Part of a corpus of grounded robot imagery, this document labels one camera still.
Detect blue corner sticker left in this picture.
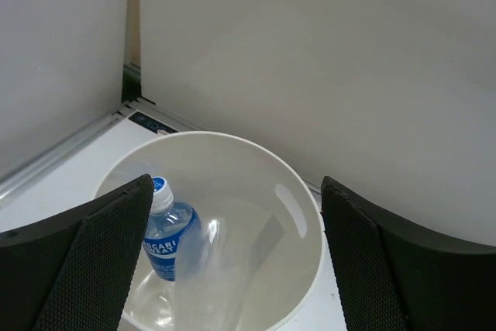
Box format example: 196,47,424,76
128,111,177,136

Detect white cylindrical plastic bin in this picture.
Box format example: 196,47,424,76
96,132,324,330

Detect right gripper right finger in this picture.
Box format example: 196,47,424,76
321,176,495,330

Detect clear crushed plastic bottle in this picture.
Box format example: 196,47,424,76
174,215,284,330

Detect blue label plastic bottle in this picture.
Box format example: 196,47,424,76
143,176,201,281

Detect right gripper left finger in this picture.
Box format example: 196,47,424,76
1,174,153,330

